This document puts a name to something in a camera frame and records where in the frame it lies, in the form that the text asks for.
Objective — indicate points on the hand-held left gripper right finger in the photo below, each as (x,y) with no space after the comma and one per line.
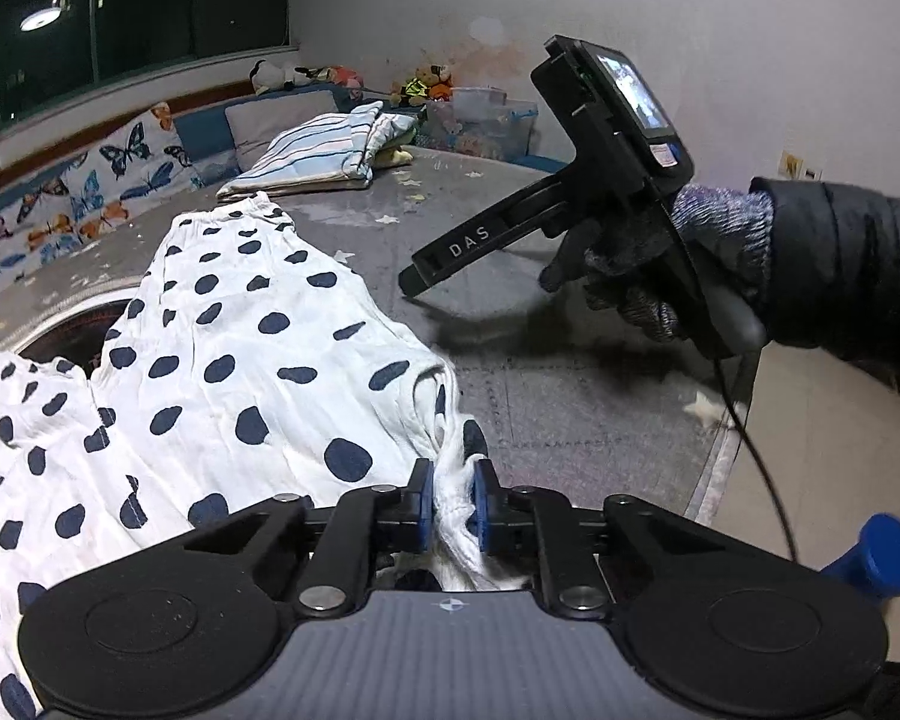
(484,508)

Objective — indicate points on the dark window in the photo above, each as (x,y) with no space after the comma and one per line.
(135,7)

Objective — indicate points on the pink plush toy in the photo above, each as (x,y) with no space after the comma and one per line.
(341,76)

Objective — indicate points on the butterfly print cushion cover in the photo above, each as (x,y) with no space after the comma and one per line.
(67,187)

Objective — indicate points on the grey pillow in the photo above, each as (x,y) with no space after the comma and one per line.
(274,120)

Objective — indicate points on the white polka dot garment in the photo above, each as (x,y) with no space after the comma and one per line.
(217,390)

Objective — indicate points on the person's right forearm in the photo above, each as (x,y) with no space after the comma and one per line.
(847,262)

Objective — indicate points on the clear plastic storage box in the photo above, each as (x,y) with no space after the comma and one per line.
(480,124)

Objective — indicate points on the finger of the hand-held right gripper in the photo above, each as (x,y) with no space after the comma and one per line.
(461,246)

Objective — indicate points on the yellow and orange plush toy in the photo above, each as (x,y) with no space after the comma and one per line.
(424,84)

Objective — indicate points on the person's right hand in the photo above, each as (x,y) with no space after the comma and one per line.
(645,255)

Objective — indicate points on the black and white plush toy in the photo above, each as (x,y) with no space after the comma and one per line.
(277,75)

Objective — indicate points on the striped folded cloth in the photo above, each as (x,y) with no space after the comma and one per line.
(311,150)

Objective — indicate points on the grey star mat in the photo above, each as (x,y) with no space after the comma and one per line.
(555,360)

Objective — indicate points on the wall socket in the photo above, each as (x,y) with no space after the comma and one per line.
(801,166)

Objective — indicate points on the blue plastic knob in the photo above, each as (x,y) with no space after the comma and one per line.
(877,556)

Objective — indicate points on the dark round tub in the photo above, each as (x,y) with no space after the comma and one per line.
(67,341)

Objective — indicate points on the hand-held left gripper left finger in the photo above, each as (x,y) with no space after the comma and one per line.
(423,506)

